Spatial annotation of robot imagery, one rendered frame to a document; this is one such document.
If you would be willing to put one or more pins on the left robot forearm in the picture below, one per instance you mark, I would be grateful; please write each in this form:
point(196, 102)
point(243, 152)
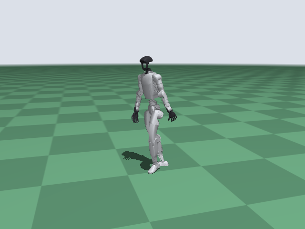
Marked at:
point(165, 101)

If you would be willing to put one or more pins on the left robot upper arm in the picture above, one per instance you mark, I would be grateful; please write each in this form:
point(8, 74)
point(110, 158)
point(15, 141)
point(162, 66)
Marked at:
point(158, 79)

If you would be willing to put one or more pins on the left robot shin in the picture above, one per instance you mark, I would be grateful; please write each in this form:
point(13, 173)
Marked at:
point(154, 151)

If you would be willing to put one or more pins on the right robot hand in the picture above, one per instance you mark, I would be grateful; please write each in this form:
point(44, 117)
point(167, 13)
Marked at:
point(135, 116)

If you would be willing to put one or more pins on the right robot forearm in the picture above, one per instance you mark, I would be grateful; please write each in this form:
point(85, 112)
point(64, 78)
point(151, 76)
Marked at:
point(138, 101)

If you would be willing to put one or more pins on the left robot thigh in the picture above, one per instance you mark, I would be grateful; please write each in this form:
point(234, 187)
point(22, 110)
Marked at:
point(153, 124)

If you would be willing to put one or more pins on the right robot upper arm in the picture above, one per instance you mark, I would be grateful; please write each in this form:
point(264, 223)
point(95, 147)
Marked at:
point(140, 91)

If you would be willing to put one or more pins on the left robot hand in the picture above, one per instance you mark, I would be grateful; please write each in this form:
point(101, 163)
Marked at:
point(171, 115)

